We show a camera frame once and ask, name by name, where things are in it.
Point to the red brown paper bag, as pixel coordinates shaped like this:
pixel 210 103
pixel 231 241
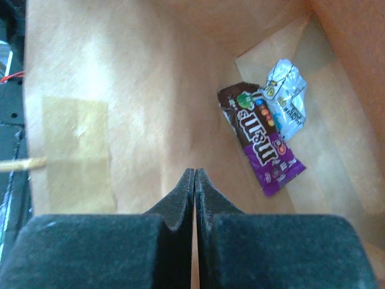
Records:
pixel 121 97

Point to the purple candy pack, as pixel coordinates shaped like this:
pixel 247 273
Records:
pixel 271 159

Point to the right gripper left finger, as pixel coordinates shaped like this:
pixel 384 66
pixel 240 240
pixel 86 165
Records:
pixel 148 250

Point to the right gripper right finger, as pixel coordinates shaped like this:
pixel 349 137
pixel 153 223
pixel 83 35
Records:
pixel 240 250

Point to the silver white snack wrapper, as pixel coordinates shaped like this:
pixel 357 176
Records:
pixel 284 94

